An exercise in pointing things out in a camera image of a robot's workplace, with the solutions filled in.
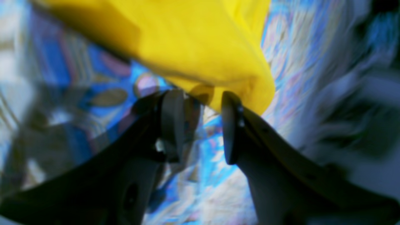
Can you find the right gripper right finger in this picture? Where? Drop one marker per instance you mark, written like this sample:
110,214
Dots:
289,189

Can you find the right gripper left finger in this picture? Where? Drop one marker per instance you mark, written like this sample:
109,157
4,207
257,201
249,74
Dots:
56,173

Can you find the yellow T-shirt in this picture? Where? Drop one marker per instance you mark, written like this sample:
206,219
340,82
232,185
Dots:
205,47

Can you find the blue patterned tablecloth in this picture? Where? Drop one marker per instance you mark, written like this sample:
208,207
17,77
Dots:
335,65

